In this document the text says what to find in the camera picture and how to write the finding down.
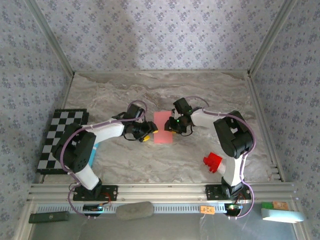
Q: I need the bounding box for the red plastic block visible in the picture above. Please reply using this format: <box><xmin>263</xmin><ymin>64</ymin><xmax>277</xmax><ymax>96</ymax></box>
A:
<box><xmin>202</xmin><ymin>151</ymin><xmax>223</xmax><ymax>174</ymax></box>

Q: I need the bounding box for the light blue tube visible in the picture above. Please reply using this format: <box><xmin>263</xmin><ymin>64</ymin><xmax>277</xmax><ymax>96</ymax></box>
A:
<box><xmin>89</xmin><ymin>142</ymin><xmax>100</xmax><ymax>167</ymax></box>

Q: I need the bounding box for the grey stone pad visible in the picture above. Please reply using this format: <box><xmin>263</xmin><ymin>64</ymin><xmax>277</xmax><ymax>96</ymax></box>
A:
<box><xmin>115</xmin><ymin>201</ymin><xmax>155</xmax><ymax>221</ymax></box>

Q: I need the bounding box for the black grey checkerboard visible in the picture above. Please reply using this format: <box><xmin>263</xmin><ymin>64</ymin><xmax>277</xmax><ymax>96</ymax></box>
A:
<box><xmin>36</xmin><ymin>108</ymin><xmax>90</xmax><ymax>175</ymax></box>

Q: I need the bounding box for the orange label tag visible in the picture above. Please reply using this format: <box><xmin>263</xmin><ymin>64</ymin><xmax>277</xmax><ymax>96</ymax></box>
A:
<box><xmin>199</xmin><ymin>205</ymin><xmax>216</xmax><ymax>215</ymax></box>

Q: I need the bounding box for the left controller board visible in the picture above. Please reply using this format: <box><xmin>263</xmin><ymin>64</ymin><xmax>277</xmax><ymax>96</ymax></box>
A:
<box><xmin>83</xmin><ymin>204</ymin><xmax>105</xmax><ymax>213</ymax></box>

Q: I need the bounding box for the controller board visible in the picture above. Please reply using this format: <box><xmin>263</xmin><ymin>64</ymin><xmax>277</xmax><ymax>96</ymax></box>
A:
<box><xmin>83</xmin><ymin>204</ymin><xmax>105</xmax><ymax>213</ymax></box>
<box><xmin>224</xmin><ymin>203</ymin><xmax>243</xmax><ymax>216</ymax></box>

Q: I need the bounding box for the right controller board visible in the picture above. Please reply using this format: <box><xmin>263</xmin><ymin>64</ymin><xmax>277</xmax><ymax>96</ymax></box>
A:
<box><xmin>224</xmin><ymin>203</ymin><xmax>243</xmax><ymax>216</ymax></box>

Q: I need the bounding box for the black flat bar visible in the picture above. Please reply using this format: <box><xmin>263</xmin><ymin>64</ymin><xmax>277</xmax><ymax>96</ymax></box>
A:
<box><xmin>28</xmin><ymin>211</ymin><xmax>70</xmax><ymax>224</ymax></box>

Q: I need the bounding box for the small orange card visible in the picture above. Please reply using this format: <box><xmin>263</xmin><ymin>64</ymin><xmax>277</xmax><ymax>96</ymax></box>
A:
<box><xmin>272</xmin><ymin>201</ymin><xmax>288</xmax><ymax>211</ymax></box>

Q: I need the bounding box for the aluminium back rail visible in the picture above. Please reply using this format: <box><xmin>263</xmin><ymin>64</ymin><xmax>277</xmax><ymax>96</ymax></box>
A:
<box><xmin>73</xmin><ymin>69</ymin><xmax>250</xmax><ymax>75</ymax></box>

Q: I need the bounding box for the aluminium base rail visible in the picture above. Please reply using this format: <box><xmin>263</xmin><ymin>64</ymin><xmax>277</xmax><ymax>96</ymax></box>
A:
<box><xmin>26</xmin><ymin>183</ymin><xmax>298</xmax><ymax>203</ymax></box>

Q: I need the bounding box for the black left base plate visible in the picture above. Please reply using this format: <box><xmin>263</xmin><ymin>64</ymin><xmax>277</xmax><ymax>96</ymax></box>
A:
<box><xmin>72</xmin><ymin>184</ymin><xmax>118</xmax><ymax>202</ymax></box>

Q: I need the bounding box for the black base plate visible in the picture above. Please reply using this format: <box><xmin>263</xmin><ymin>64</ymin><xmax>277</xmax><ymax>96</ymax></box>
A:
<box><xmin>205</xmin><ymin>184</ymin><xmax>252</xmax><ymax>201</ymax></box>
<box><xmin>72</xmin><ymin>184</ymin><xmax>118</xmax><ymax>202</ymax></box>

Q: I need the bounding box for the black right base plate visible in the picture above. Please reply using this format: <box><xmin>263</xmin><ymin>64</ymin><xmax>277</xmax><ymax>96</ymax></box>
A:
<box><xmin>205</xmin><ymin>184</ymin><xmax>252</xmax><ymax>201</ymax></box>

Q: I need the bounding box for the slotted grey cable duct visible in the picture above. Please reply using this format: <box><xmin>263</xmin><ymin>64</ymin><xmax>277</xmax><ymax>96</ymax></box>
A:
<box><xmin>36</xmin><ymin>202</ymin><xmax>227</xmax><ymax>215</ymax></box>

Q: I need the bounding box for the aluminium side rail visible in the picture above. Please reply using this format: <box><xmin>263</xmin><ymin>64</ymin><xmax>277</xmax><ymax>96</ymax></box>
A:
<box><xmin>246</xmin><ymin>72</ymin><xmax>286</xmax><ymax>182</ymax></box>
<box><xmin>58</xmin><ymin>72</ymin><xmax>76</xmax><ymax>111</ymax></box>

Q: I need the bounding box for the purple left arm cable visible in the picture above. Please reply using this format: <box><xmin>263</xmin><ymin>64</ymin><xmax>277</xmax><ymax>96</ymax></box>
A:
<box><xmin>61</xmin><ymin>99</ymin><xmax>148</xmax><ymax>221</ymax></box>

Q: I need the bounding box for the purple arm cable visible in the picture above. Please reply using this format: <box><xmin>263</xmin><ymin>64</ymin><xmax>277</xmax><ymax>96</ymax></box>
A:
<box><xmin>184</xmin><ymin>96</ymin><xmax>256</xmax><ymax>221</ymax></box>
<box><xmin>61</xmin><ymin>99</ymin><xmax>148</xmax><ymax>221</ymax></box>

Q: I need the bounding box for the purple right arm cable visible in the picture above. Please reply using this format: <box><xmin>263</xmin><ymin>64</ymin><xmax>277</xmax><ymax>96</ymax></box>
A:
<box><xmin>184</xmin><ymin>96</ymin><xmax>256</xmax><ymax>221</ymax></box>

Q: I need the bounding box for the aluminium frame post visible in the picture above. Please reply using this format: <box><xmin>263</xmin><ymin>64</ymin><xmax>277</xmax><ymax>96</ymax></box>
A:
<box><xmin>247</xmin><ymin>0</ymin><xmax>298</xmax><ymax>76</ymax></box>
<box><xmin>24</xmin><ymin>0</ymin><xmax>76</xmax><ymax>76</ymax></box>

